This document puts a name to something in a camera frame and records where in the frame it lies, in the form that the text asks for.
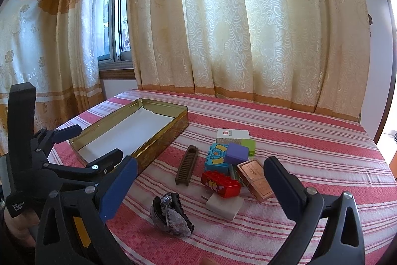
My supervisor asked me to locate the cream patterned curtain left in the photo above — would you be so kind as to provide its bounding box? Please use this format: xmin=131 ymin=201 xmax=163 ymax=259
xmin=1 ymin=0 xmax=104 ymax=153

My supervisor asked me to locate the brown wooden comb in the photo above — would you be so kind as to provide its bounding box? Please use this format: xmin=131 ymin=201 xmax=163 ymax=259
xmin=175 ymin=145 xmax=199 ymax=186

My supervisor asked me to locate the window with metal frame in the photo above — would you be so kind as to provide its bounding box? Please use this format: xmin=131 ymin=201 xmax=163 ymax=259
xmin=94 ymin=0 xmax=135 ymax=79

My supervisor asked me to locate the purple cube block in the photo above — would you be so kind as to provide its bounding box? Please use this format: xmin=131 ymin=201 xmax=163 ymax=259
xmin=224 ymin=143 xmax=249 ymax=165

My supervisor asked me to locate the cream patterned curtain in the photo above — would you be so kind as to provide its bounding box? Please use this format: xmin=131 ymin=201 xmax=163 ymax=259
xmin=1 ymin=0 xmax=104 ymax=153
xmin=127 ymin=0 xmax=370 ymax=121

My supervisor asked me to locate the gold metal tin tray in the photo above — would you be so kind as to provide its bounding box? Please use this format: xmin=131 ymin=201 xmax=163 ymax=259
xmin=69 ymin=98 xmax=189 ymax=174

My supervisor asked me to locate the blue toy building block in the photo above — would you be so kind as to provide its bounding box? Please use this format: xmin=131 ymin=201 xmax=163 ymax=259
xmin=204 ymin=143 xmax=229 ymax=174

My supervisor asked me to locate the green toy building block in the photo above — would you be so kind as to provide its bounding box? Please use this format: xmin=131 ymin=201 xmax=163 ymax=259
xmin=241 ymin=139 xmax=256 ymax=157

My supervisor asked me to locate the green dental floss case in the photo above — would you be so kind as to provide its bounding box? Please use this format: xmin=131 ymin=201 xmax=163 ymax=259
xmin=229 ymin=164 xmax=239 ymax=182

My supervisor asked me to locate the white charger plug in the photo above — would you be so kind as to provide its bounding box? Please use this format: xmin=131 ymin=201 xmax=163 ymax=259
xmin=201 ymin=193 xmax=244 ymax=221

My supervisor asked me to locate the person left hand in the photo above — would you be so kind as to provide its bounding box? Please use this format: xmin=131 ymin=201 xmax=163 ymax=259
xmin=4 ymin=207 xmax=40 ymax=248

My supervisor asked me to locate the rose copper box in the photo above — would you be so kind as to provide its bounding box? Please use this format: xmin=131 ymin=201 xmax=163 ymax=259
xmin=236 ymin=159 xmax=273 ymax=203

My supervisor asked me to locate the cream patterned curtain right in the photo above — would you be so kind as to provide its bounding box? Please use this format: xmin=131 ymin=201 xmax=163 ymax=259
xmin=127 ymin=0 xmax=370 ymax=121

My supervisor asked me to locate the red striped table cloth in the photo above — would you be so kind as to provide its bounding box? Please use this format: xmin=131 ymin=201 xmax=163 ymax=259
xmin=46 ymin=89 xmax=393 ymax=265

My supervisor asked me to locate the white small carton box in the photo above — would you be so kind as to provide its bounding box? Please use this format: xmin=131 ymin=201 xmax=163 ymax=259
xmin=216 ymin=128 xmax=250 ymax=145

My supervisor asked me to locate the red toy building block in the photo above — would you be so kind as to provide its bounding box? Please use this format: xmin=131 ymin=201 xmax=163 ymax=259
xmin=200 ymin=171 xmax=242 ymax=198

